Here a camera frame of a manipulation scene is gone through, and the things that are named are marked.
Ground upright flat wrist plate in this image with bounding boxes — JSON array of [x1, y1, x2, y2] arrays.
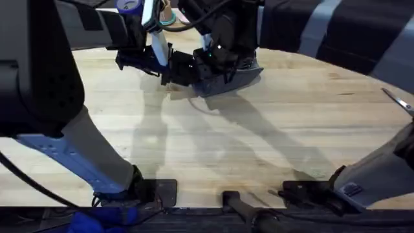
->
[[141, 0, 170, 67]]

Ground pink round object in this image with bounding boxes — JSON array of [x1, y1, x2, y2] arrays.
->
[[177, 8, 192, 25]]

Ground turquoise tape roll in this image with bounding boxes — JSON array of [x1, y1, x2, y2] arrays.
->
[[158, 0, 178, 27]]

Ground blue round cap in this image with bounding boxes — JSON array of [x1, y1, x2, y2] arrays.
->
[[115, 0, 144, 16]]

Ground metal scissors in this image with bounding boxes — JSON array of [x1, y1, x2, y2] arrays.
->
[[380, 87, 414, 118]]

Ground blue cloth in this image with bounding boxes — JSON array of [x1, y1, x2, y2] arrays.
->
[[67, 206, 140, 233]]

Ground black cylindrical handle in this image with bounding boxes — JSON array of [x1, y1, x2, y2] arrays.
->
[[221, 190, 289, 233]]

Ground black rail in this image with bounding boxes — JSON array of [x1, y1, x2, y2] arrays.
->
[[0, 206, 414, 233]]

